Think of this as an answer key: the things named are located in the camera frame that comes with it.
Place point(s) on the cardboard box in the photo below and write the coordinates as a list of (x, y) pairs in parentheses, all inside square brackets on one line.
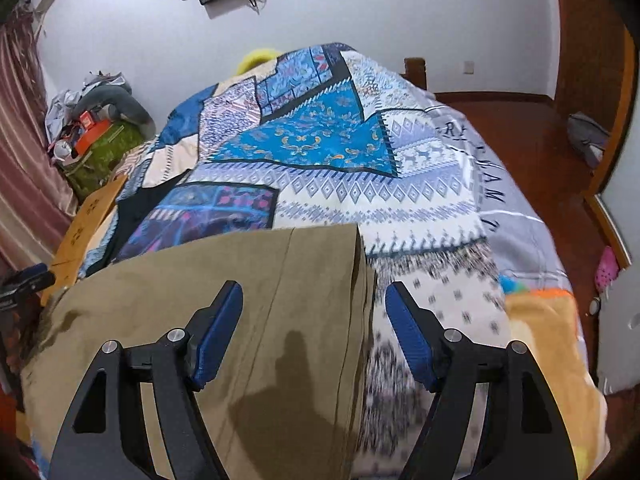
[(82, 232)]

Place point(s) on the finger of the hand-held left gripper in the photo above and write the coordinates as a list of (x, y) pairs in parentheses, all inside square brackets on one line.
[(30, 280)]

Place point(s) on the blue patchwork printed quilt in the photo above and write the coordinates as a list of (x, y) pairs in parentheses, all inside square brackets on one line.
[(320, 160)]

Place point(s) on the white wall switch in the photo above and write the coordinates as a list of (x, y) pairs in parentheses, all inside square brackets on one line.
[(468, 66)]

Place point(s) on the wooden door frame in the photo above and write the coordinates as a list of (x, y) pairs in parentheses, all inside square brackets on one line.
[(607, 160)]

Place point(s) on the grey clothes pile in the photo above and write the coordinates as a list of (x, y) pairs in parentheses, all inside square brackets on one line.
[(107, 95)]

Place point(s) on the khaki pants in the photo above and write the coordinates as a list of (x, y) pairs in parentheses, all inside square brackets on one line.
[(280, 320)]

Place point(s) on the grey bag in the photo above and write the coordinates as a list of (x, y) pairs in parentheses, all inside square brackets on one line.
[(587, 135)]

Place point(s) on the pink slipper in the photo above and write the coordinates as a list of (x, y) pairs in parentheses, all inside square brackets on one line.
[(606, 267)]

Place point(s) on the orange plush blanket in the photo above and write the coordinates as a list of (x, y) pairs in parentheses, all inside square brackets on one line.
[(555, 360)]

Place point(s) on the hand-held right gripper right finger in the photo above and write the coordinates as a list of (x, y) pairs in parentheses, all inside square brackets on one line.
[(409, 332)]

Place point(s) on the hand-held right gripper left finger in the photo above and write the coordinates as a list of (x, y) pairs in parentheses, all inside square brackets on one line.
[(216, 332)]

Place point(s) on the green patterned bag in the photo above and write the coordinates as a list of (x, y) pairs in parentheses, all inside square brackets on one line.
[(102, 152)]

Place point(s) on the pink curtain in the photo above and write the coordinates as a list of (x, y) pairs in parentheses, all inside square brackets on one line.
[(22, 150)]

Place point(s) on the wooden bed post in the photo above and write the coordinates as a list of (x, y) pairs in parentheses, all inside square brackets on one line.
[(415, 67)]

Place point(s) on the orange box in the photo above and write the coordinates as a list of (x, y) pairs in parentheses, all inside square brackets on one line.
[(90, 132)]

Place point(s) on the yellow plush toy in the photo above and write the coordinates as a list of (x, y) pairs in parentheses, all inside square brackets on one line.
[(257, 57)]

